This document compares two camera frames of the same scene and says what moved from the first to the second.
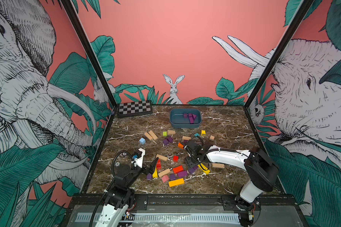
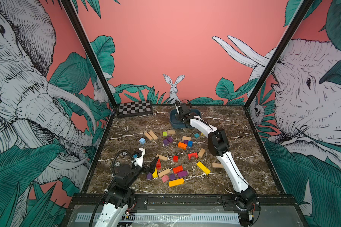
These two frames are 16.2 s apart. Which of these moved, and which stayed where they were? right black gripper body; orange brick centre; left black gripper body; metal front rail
Moved: right black gripper body
Stayed: metal front rail; left black gripper body; orange brick centre
